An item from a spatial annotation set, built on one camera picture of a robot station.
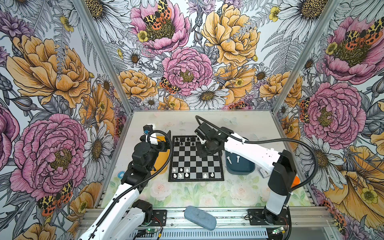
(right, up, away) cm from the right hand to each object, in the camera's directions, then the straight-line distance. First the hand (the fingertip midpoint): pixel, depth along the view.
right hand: (202, 157), depth 81 cm
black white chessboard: (-9, -7, +11) cm, 16 cm away
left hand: (-20, +12, -6) cm, 24 cm away
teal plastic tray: (+22, -8, +11) cm, 26 cm away
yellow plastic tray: (-24, -3, +11) cm, 26 cm away
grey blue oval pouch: (+1, -27, -10) cm, 29 cm away
